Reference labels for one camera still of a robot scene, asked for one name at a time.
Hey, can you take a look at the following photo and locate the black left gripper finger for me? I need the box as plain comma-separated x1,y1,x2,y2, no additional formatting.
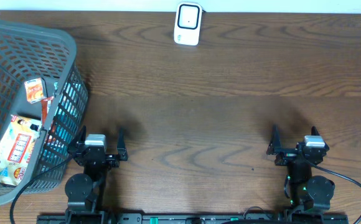
73,126,86,147
116,128,128,161

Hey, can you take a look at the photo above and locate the teal mouthwash bottle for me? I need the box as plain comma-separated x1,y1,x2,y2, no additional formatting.
46,83,87,158

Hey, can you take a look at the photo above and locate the red candy bar wrapper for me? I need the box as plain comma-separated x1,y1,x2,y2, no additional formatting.
40,96,54,124

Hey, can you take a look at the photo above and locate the yellow snack bag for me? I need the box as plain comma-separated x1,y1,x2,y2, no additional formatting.
0,115,42,186

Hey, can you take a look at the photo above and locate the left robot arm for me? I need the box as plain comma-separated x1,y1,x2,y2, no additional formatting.
65,127,128,223

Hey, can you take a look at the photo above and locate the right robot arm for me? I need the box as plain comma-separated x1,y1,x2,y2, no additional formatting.
266,125,335,213

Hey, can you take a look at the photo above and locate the white barcode scanner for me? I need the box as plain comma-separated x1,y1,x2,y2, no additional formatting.
174,2,203,46

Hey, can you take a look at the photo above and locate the orange small box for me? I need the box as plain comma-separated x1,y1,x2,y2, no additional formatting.
24,78,47,104

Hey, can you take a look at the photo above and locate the grey plastic basket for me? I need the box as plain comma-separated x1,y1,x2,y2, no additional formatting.
0,21,88,205

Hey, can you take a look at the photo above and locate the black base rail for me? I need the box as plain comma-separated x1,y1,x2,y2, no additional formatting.
36,213,349,224

